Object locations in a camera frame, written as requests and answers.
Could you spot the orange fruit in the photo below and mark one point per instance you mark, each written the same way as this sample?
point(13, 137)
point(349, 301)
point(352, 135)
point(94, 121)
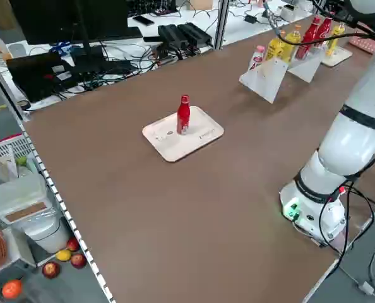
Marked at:
point(12, 289)

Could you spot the white power adapter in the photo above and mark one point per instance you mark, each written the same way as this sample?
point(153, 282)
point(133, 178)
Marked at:
point(367, 287)

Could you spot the white bottle pink cap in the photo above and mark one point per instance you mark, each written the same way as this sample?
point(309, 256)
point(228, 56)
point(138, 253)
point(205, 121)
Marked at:
point(257, 60)

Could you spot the black smartphone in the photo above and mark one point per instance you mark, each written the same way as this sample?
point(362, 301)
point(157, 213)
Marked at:
point(143, 20)

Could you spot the black computer monitor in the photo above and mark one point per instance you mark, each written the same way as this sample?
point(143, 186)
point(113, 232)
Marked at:
point(64, 19)

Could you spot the white slotted plastic basket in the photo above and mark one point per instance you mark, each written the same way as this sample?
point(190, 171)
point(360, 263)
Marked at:
point(14, 148)

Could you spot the red cola bottle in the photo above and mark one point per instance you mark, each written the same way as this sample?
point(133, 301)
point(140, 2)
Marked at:
point(324, 30)
point(307, 38)
point(183, 115)

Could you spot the cream rabbit print tray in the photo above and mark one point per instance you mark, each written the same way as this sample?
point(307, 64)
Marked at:
point(187, 142)
point(340, 58)

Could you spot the white plastic bucket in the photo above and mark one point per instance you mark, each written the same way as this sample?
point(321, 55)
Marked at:
point(48, 235)

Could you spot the yellow mango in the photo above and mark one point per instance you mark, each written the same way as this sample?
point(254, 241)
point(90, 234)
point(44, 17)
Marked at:
point(63, 255)

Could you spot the black equipment case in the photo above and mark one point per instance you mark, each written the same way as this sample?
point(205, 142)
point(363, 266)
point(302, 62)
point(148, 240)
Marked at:
point(39, 77)

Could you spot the aluminium table edge rail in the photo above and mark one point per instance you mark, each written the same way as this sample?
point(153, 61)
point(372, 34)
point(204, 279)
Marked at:
point(68, 216)

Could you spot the pink plastic basket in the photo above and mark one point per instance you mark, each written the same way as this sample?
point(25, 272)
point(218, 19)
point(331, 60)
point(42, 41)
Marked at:
point(364, 44)

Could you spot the yellow pear drink bottle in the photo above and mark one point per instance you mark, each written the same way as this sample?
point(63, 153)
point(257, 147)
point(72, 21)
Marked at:
point(292, 41)
point(274, 47)
point(332, 47)

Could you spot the red apple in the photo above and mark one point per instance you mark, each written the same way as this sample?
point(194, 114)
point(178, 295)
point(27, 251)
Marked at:
point(73, 244)
point(51, 270)
point(79, 260)

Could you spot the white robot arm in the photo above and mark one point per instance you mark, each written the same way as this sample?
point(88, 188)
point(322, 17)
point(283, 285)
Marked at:
point(351, 142)

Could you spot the aluminium frame post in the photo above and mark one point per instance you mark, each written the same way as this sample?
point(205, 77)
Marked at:
point(221, 22)

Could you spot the clear acrylic stepped shelf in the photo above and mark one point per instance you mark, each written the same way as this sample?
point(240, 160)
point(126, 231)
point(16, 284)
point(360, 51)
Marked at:
point(266, 82)

